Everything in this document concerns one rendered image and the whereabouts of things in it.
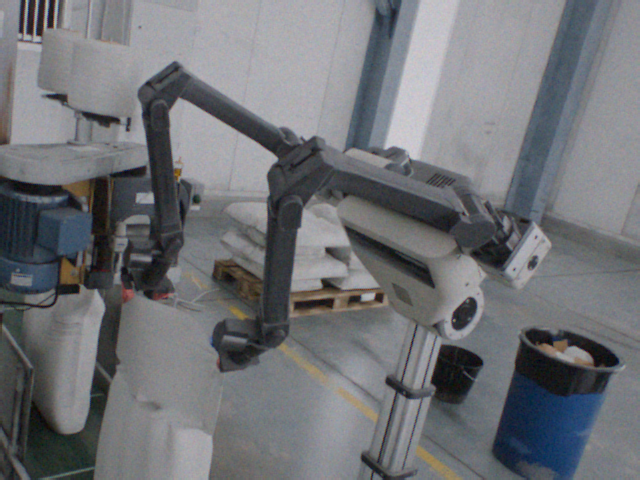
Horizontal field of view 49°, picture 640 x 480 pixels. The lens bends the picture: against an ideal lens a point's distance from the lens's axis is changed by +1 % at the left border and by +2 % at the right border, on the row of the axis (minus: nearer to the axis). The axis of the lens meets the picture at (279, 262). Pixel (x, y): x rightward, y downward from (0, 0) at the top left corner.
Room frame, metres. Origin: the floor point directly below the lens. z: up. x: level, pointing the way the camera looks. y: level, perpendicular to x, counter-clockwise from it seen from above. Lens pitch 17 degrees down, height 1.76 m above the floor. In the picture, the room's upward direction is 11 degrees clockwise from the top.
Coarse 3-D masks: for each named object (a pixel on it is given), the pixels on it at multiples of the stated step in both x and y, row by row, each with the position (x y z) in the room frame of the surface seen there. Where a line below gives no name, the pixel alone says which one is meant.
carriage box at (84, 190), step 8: (0, 176) 1.67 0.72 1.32; (64, 184) 1.77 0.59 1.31; (72, 184) 1.79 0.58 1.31; (80, 184) 1.80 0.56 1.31; (88, 184) 1.81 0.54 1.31; (72, 192) 1.79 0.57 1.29; (80, 192) 1.80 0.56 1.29; (88, 192) 1.82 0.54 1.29; (88, 200) 1.82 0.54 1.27; (88, 208) 1.82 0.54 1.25; (64, 264) 1.79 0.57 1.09; (64, 272) 1.79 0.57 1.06; (72, 272) 1.80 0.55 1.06; (80, 272) 1.81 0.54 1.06; (64, 280) 1.79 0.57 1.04; (72, 280) 1.81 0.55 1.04; (80, 280) 1.82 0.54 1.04
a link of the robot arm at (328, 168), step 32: (288, 160) 1.20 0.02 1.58; (320, 160) 1.15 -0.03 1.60; (352, 160) 1.21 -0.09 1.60; (288, 192) 1.16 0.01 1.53; (352, 192) 1.21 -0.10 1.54; (384, 192) 1.23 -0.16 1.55; (416, 192) 1.25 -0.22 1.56; (448, 192) 1.32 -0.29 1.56; (448, 224) 1.29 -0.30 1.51; (480, 224) 1.29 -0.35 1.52
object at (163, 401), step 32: (128, 320) 1.79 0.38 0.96; (160, 320) 1.77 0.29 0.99; (192, 320) 1.72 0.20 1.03; (128, 352) 1.74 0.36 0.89; (160, 352) 1.59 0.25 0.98; (192, 352) 1.56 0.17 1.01; (128, 384) 1.69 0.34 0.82; (160, 384) 1.58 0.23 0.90; (192, 384) 1.56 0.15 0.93; (128, 416) 1.64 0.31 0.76; (160, 416) 1.56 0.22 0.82; (192, 416) 1.55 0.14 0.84; (128, 448) 1.61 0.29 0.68; (160, 448) 1.53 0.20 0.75; (192, 448) 1.54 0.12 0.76
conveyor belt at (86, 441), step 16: (0, 288) 3.16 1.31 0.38; (16, 304) 3.00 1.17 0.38; (16, 320) 2.84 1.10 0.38; (16, 336) 2.69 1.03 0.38; (96, 400) 2.31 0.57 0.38; (32, 416) 2.13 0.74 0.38; (96, 416) 2.21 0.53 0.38; (32, 432) 2.04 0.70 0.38; (48, 432) 2.06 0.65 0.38; (80, 432) 2.09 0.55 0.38; (96, 432) 2.11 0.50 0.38; (32, 448) 1.95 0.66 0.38; (48, 448) 1.97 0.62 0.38; (64, 448) 1.99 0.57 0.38; (80, 448) 2.00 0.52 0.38; (96, 448) 2.02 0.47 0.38; (32, 464) 1.87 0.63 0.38; (48, 464) 1.89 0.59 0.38; (64, 464) 1.90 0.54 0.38; (80, 464) 1.92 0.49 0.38
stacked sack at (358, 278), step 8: (352, 272) 4.97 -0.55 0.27; (360, 272) 5.01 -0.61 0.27; (368, 272) 5.05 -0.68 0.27; (328, 280) 4.92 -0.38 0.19; (336, 280) 4.88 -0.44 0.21; (344, 280) 4.85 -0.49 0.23; (352, 280) 4.87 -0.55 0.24; (360, 280) 4.92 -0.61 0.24; (368, 280) 4.96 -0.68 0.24; (336, 288) 4.87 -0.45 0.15; (344, 288) 4.84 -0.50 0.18; (352, 288) 4.88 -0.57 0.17; (360, 288) 4.92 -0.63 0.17; (368, 288) 4.98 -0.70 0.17
